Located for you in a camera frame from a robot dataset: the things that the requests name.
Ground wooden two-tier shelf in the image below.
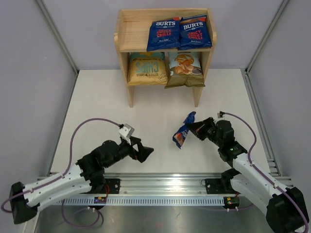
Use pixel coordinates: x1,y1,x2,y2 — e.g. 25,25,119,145
114,8,217,107

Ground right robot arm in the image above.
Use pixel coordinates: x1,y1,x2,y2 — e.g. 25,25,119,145
187,117,310,233

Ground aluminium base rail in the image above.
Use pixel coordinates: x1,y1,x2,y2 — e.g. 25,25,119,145
36,172,297,198

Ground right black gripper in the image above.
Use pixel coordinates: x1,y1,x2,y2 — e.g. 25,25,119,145
186,117,223,148

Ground aluminium frame post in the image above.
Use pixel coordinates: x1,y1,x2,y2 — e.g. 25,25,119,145
244,0,291,75
35,0,79,77

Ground right aluminium frame post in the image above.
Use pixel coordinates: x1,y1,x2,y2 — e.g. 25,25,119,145
244,0,291,75

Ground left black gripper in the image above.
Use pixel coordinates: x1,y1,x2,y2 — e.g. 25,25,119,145
104,136,153,168

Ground light blue cassava chips bag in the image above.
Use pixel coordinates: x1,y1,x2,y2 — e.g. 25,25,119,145
165,51,205,88

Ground white slotted cable duct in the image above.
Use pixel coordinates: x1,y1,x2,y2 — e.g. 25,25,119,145
56,195,225,206

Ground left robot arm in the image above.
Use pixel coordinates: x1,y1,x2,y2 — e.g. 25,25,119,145
9,137,154,224

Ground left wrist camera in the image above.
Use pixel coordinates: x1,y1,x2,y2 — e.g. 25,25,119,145
118,124,135,144

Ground tan kettle chips bag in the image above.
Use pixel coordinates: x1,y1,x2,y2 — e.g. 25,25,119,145
127,52,168,86

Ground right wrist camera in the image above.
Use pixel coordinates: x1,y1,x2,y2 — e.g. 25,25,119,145
217,111,225,119

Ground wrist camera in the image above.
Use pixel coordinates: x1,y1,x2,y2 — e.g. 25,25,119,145
118,124,135,144
217,111,225,119

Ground blue Burts chips bag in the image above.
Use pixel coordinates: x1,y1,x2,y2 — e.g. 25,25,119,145
178,14,212,50
172,111,196,149
146,17,181,51

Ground left aluminium frame post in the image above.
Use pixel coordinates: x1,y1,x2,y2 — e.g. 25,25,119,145
35,0,79,77

